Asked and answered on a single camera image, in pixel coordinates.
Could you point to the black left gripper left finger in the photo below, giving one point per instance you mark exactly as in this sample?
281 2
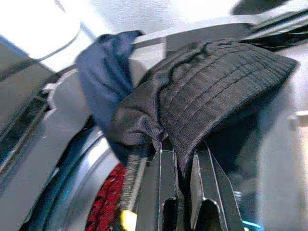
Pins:
158 187

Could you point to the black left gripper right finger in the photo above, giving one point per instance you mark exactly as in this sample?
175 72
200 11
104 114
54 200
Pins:
216 192

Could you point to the black shorts with ribbed waistband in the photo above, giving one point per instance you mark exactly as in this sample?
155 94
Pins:
204 96

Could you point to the navy blue garment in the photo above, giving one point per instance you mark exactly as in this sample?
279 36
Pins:
103 72

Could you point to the silver top-load washing machine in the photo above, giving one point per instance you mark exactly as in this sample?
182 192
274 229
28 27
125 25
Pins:
36 120

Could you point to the small yellow tag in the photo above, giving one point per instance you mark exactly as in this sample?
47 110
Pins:
128 220

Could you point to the red patterned garment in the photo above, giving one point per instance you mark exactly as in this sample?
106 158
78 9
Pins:
106 202

